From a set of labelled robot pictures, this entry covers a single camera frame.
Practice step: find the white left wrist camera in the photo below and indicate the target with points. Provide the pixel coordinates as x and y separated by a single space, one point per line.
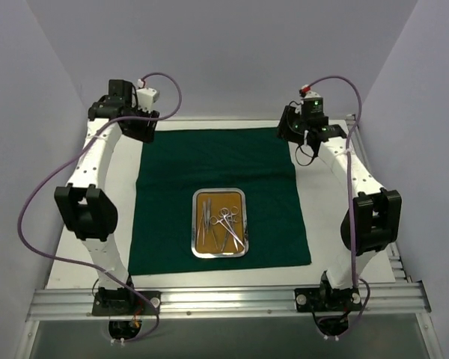
146 97

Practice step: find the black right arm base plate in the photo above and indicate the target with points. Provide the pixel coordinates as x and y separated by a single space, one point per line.
325 299

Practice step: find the steel surgical scissors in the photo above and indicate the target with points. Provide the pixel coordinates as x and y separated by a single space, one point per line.
228 217

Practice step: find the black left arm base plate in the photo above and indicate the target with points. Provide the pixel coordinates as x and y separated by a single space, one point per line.
118 302

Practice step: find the dark green surgical cloth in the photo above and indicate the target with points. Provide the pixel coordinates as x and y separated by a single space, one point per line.
178 163

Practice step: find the steel tweezers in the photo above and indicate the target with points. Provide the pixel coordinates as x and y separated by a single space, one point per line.
204 226

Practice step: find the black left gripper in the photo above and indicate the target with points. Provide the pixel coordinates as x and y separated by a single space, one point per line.
140 129

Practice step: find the aluminium right frame rail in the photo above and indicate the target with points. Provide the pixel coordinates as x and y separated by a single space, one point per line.
389 141

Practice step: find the aluminium frame rail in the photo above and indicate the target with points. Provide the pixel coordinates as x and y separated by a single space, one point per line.
230 302
389 141

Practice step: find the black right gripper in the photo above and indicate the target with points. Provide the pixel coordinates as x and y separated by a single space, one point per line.
288 128

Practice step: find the aluminium front frame rail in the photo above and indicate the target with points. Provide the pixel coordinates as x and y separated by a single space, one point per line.
230 302

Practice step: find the steel hemostat forceps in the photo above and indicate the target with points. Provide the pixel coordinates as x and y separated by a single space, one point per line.
215 220

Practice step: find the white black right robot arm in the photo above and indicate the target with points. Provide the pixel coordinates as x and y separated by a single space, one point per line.
372 220

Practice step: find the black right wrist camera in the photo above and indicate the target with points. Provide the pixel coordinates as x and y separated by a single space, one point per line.
311 103

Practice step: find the steel tray with brown liner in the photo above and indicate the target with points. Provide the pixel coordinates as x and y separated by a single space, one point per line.
220 197

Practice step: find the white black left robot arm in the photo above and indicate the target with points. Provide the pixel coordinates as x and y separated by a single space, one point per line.
86 209

